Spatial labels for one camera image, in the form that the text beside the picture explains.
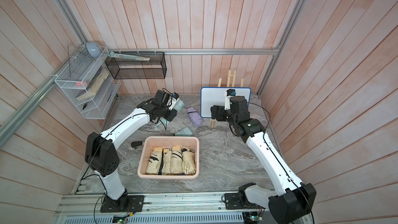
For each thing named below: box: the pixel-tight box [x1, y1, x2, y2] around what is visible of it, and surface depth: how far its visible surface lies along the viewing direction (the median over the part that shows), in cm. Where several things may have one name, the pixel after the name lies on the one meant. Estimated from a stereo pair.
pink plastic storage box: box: [137, 135, 200, 180], surface depth 81 cm
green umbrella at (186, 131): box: [174, 126, 193, 137], surface depth 97 cm
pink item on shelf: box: [75, 81, 88, 88], surface depth 72 cm
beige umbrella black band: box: [146, 145, 165, 176], surface depth 81 cm
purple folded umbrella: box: [187, 106, 203, 127], surface depth 105 cm
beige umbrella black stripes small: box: [181, 146, 197, 176], surface depth 80 cm
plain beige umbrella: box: [161, 148, 173, 176], surface depth 83 cm
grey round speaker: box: [84, 40, 103, 59], surface depth 84 cm
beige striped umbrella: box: [170, 145, 183, 175], surface depth 81 cm
